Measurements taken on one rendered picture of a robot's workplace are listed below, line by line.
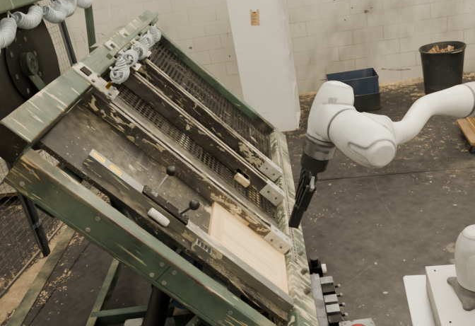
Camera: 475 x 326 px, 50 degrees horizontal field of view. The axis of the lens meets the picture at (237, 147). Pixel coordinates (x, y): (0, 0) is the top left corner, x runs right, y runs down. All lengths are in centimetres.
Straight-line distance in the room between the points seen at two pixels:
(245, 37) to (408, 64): 253
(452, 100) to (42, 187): 122
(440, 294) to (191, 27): 588
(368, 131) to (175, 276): 78
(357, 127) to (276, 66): 465
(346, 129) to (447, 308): 102
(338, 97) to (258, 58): 455
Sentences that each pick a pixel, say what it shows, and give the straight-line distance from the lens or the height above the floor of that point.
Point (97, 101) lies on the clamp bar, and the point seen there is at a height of 172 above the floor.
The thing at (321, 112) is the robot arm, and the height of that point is 177.
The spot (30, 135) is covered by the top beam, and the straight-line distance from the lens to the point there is 157.
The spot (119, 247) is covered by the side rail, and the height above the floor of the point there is 142.
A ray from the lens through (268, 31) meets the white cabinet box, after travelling 579.
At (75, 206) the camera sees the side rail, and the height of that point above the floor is 158.
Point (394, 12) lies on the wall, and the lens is 720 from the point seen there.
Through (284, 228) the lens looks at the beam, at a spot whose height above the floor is 90.
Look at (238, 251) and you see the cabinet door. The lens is 205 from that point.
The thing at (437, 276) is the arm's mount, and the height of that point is 86.
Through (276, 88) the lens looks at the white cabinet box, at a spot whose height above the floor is 54.
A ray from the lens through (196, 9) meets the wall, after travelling 734.
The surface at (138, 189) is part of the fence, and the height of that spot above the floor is 148.
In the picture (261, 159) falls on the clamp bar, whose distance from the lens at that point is 292.
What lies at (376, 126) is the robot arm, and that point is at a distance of 125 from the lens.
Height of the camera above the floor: 223
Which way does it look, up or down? 22 degrees down
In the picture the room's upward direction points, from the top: 11 degrees counter-clockwise
